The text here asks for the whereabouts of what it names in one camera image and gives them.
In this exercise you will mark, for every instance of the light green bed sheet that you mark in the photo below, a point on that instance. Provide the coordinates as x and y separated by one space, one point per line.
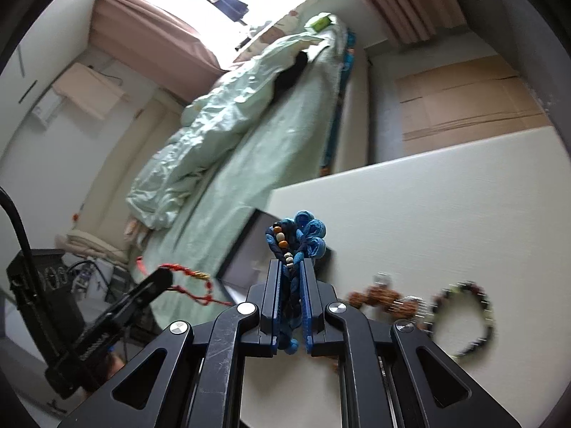
267 151

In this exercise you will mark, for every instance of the white bed frame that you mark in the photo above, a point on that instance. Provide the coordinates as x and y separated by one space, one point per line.
357 111

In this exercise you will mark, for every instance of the beige cloth cover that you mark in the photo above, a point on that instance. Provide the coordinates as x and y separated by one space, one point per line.
87 89

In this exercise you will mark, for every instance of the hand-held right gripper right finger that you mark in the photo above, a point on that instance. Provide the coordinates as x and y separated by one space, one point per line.
308 303

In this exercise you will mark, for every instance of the black framed jewelry tray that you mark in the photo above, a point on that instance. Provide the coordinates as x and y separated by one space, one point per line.
256 258

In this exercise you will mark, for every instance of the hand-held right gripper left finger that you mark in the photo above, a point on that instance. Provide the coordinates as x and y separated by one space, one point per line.
275 303

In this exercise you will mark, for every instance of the blue patterned mattress edge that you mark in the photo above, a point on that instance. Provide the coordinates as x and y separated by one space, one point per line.
342 84

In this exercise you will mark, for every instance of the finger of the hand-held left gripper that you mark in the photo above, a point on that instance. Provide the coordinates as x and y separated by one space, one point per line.
134 301

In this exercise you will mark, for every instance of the pink curtain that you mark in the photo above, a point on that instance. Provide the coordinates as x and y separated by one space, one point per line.
151 26
392 0

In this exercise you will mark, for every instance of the flattened cardboard sheets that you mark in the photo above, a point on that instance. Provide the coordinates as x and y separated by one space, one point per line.
468 98

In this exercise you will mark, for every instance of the light green duvet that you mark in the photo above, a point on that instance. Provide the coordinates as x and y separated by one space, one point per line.
214 125

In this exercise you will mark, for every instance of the black garment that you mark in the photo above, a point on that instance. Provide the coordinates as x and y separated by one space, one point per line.
289 78

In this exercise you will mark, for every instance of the green box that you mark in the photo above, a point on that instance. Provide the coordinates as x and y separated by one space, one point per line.
322 22

